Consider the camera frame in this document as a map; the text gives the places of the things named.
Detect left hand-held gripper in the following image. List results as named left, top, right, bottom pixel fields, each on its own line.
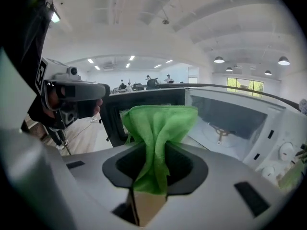
left=35, top=57, right=111, bottom=129

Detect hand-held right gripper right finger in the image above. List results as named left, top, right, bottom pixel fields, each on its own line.
left=147, top=141, right=292, bottom=229

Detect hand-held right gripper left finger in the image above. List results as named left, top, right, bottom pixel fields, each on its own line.
left=61, top=141, right=148, bottom=227

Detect green cloth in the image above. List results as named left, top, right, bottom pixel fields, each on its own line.
left=121, top=105, right=199, bottom=196

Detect person's left forearm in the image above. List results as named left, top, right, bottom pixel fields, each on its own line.
left=27, top=92, right=63, bottom=130

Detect black-windowed microwave door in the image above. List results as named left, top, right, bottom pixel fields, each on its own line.
left=99, top=87, right=187, bottom=148

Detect white microwave oven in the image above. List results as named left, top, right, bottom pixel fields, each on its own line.
left=184, top=86, right=307, bottom=184

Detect person's left hand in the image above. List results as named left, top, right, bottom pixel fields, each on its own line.
left=47, top=89, right=104, bottom=119

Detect row of ceiling light panels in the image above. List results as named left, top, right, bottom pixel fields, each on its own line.
left=87, top=55, right=173, bottom=70

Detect pale green vase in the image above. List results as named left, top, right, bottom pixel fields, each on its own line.
left=278, top=159, right=306, bottom=191

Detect black metal railing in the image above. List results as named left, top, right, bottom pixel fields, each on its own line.
left=134, top=82, right=300, bottom=112

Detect window with green view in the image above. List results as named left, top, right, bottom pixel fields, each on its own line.
left=226, top=77, right=264, bottom=98

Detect pale blue artificial flowers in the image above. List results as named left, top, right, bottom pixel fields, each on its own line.
left=298, top=99, right=307, bottom=116

